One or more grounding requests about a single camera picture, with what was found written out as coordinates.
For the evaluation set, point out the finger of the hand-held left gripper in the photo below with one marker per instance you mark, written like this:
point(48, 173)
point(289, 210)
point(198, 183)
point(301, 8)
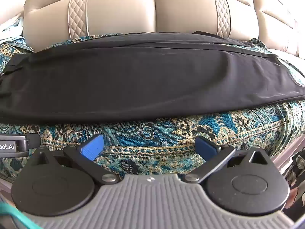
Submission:
point(32, 140)

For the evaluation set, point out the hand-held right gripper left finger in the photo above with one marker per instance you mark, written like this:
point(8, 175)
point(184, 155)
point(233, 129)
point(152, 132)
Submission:
point(91, 148)

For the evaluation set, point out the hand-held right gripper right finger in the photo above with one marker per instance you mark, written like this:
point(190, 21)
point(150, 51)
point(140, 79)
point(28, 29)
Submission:
point(205, 146)

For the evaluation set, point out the black pants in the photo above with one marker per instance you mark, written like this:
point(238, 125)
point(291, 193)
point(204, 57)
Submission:
point(147, 76)

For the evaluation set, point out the blue patterned blanket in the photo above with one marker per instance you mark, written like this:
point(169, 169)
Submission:
point(152, 143)

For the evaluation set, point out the dark patterned clothing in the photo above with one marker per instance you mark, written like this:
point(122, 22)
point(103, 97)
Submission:
point(295, 179)

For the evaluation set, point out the light blue cloth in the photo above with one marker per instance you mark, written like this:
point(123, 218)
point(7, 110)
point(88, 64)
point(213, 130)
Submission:
point(10, 29)

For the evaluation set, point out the beige leather sofa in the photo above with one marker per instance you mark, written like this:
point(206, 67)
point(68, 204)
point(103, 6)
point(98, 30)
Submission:
point(152, 7)

